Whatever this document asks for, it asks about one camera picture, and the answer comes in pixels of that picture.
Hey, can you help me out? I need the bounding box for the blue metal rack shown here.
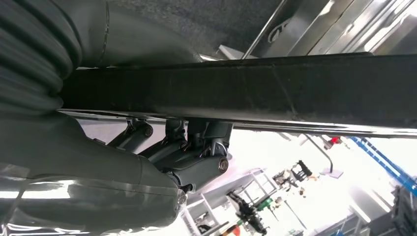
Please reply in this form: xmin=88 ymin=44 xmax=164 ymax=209
xmin=350 ymin=136 xmax=417 ymax=198

